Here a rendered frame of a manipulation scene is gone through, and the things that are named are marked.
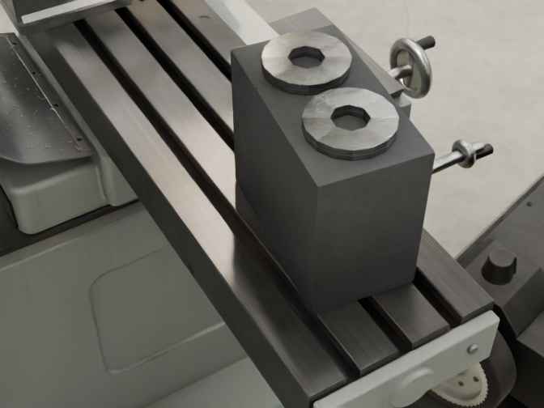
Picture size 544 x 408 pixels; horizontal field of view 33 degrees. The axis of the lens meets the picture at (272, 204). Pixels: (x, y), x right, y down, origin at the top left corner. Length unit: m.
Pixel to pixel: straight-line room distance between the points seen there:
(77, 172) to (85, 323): 0.30
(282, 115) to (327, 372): 0.25
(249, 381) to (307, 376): 0.85
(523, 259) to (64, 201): 0.68
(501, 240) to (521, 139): 1.12
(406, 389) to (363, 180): 0.24
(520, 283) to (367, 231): 0.56
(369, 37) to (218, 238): 1.91
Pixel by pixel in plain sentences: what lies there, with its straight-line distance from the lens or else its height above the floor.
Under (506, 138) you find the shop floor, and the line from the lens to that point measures 2.59.
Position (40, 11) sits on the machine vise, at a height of 0.93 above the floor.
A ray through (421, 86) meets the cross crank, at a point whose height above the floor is 0.61.
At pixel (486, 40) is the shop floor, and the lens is 2.93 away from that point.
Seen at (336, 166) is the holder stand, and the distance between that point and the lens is 0.84.
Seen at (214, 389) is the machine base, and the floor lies 0.20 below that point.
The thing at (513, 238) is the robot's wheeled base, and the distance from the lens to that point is 1.51.
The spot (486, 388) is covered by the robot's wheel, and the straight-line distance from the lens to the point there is 1.42.
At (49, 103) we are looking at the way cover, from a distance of 1.34.
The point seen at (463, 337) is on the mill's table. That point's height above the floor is 0.90.
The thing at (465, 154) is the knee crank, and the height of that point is 0.50.
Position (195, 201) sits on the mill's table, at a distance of 1.07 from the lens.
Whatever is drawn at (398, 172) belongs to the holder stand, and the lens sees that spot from 0.85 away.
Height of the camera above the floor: 1.67
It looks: 46 degrees down
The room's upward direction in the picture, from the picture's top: straight up
